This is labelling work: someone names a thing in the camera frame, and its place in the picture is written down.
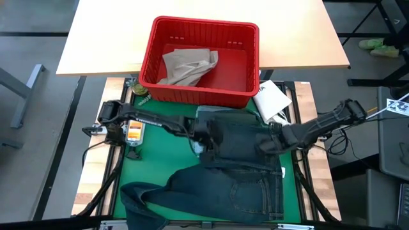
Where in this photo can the grey desk leg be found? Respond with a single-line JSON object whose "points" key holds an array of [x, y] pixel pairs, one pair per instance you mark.
{"points": [[22, 96]]}

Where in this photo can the dark denim garment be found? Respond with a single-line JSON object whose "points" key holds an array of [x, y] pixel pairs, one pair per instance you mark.
{"points": [[223, 191]]}

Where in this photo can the black desk frame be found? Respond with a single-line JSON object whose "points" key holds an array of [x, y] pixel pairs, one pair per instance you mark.
{"points": [[390, 73]]}

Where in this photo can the dark grey box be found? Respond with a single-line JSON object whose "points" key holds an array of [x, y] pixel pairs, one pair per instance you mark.
{"points": [[367, 198]]}

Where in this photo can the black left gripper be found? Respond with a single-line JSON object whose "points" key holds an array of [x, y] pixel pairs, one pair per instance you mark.
{"points": [[209, 132]]}

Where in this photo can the silver frame bracket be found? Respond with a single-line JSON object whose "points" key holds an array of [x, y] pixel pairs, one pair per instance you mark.
{"points": [[295, 226], [118, 225]]}

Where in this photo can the dark keyboard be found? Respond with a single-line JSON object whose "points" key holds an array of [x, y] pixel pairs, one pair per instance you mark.
{"points": [[404, 204]]}

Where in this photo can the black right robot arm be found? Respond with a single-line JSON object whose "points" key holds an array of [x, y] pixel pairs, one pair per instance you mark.
{"points": [[326, 121]]}

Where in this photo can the light wooden desk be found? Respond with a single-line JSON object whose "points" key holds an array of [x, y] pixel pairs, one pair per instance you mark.
{"points": [[96, 32]]}

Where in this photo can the person's green shoe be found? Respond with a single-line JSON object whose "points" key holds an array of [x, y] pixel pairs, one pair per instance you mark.
{"points": [[370, 43], [385, 51]]}

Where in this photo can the black aluminium frame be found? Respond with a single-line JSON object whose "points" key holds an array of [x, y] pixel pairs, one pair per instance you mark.
{"points": [[58, 153]]}

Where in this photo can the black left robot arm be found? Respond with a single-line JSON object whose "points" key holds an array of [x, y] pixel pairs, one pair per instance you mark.
{"points": [[153, 119]]}

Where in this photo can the white tote bag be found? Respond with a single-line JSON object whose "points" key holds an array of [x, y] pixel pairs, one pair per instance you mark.
{"points": [[271, 99]]}

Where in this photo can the person's leg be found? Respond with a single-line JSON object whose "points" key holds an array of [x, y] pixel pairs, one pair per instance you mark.
{"points": [[397, 38]]}

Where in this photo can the red plastic laundry bin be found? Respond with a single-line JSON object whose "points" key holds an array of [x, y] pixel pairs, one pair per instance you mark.
{"points": [[230, 70]]}

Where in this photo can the green table mat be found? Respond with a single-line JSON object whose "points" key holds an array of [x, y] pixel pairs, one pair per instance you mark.
{"points": [[153, 159]]}

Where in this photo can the grey plastic case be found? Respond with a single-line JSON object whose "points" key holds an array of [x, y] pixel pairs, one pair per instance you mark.
{"points": [[393, 143]]}

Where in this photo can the white logo tag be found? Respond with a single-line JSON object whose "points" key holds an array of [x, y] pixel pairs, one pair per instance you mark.
{"points": [[397, 107]]}

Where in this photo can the light blue denim jeans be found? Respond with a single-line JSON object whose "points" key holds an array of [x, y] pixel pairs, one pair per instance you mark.
{"points": [[204, 110]]}

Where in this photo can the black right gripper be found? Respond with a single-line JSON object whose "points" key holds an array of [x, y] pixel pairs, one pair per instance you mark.
{"points": [[279, 139]]}

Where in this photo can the beige garment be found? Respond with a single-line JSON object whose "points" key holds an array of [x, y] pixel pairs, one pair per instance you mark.
{"points": [[185, 65]]}

